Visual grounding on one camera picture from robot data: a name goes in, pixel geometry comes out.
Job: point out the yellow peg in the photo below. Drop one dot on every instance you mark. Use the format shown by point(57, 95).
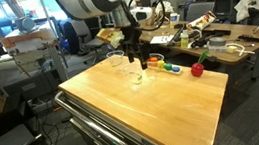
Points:
point(161, 64)

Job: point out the blue office chair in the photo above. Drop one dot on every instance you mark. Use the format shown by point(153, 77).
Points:
point(80, 33)

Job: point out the orange peg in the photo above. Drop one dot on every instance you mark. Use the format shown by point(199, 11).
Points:
point(153, 60)

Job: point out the blue peg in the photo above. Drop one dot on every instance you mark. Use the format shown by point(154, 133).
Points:
point(175, 69)

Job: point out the grey tape roll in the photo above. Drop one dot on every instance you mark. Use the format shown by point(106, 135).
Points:
point(217, 42)

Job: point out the white paper sheet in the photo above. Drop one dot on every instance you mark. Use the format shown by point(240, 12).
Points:
point(162, 39)

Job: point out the grey tool cart body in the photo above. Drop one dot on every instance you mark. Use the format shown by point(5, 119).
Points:
point(112, 143)

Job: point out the white canister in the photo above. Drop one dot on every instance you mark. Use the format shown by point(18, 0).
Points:
point(174, 19)

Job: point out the green and brown held object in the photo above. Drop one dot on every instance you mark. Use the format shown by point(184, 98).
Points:
point(111, 38)

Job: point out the clear plastic cup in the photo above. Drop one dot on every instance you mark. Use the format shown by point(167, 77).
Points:
point(135, 76)
point(156, 56)
point(115, 58)

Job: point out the red apple toy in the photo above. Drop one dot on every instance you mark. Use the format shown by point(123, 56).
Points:
point(197, 70)

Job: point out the small black monitor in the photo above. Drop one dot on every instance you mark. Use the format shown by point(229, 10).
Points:
point(223, 5)

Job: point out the white camera box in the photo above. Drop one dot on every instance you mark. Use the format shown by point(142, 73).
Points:
point(142, 13)

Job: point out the chips bag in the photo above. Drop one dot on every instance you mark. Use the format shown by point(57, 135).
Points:
point(201, 21)

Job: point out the green peg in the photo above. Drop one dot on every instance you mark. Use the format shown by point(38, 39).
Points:
point(168, 66)

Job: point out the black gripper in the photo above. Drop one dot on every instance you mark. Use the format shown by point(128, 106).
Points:
point(132, 35)

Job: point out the long black tool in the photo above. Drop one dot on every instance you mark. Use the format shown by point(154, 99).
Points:
point(213, 33)

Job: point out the bottle with yellow liquid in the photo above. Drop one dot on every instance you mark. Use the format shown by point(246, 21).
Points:
point(184, 40)

